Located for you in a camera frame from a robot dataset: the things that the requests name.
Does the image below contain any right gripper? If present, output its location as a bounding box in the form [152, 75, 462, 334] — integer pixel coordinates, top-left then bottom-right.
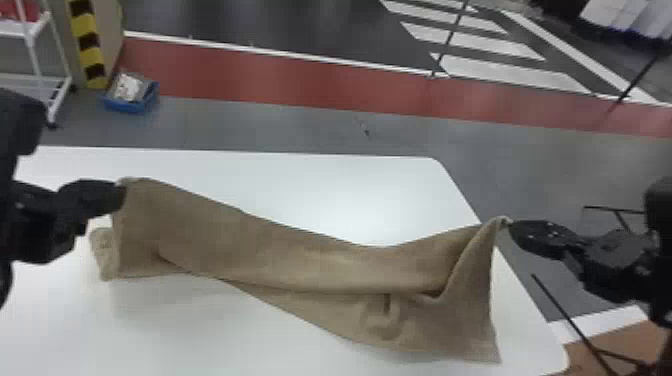
[507, 219, 659, 306]

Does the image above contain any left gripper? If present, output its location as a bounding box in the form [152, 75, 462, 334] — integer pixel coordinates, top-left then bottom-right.
[9, 178, 128, 265]

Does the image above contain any beige towel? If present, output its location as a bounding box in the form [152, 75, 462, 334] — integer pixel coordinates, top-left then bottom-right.
[88, 176, 512, 365]

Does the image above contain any blue tray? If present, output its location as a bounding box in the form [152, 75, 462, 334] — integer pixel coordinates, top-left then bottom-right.
[101, 71, 161, 115]

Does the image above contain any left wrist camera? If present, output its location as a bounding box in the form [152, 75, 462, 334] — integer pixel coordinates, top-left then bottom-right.
[0, 88, 48, 159]

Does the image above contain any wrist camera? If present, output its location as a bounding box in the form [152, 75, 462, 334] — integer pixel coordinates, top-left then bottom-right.
[642, 177, 672, 233]
[0, 88, 48, 159]

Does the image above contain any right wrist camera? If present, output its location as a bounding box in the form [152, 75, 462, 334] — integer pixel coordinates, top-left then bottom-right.
[642, 177, 672, 233]

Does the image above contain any yellow black striped post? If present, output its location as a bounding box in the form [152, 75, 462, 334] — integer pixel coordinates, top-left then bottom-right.
[66, 0, 110, 90]

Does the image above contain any white wire rack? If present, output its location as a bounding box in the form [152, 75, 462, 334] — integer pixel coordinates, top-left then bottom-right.
[0, 0, 74, 130]

